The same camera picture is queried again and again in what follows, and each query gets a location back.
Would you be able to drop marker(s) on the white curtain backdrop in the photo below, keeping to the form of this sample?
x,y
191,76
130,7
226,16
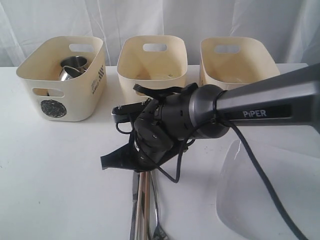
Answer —
x,y
289,29

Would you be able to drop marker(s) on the stainless steel mug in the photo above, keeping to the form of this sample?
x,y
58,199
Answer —
x,y
69,72

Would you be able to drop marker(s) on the cream bin with circle mark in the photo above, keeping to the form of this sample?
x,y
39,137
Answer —
x,y
40,71

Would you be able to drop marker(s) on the cream bin with square mark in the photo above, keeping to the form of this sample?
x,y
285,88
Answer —
x,y
230,62

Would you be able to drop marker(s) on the wooden chopstick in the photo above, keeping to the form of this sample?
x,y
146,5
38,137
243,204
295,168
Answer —
x,y
144,194
139,219

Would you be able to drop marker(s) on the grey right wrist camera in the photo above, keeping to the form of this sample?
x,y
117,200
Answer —
x,y
127,112

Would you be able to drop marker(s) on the white ceramic bowl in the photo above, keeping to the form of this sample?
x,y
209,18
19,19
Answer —
x,y
54,92

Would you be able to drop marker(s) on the white square plate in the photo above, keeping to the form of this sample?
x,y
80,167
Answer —
x,y
244,205

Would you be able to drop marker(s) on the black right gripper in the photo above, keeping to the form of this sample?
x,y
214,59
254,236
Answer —
x,y
160,131

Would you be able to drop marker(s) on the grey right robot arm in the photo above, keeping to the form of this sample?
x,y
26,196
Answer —
x,y
288,99

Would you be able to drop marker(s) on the cream bin with triangle mark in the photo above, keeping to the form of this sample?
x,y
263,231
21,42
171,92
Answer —
x,y
152,61

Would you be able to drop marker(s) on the stainless steel knife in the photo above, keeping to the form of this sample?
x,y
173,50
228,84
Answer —
x,y
135,192

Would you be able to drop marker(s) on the small steel cup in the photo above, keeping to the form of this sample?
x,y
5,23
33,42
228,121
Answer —
x,y
78,62

